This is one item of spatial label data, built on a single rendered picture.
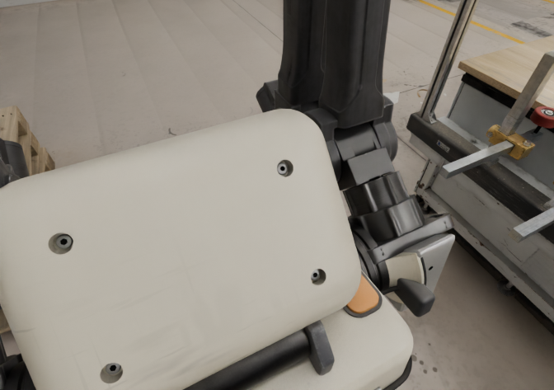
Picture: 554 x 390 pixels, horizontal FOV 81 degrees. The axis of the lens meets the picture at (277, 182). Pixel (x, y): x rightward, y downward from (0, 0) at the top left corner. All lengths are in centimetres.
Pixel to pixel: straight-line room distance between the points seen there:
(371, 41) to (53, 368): 34
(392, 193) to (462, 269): 160
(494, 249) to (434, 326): 47
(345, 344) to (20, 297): 21
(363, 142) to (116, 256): 30
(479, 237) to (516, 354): 51
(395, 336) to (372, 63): 26
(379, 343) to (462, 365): 145
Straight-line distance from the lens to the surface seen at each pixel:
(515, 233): 106
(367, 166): 39
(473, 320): 185
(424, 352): 170
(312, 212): 21
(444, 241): 38
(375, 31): 36
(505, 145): 131
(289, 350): 25
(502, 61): 168
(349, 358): 28
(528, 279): 188
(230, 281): 20
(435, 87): 147
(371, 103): 39
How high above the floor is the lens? 151
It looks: 46 degrees down
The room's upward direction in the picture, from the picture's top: straight up
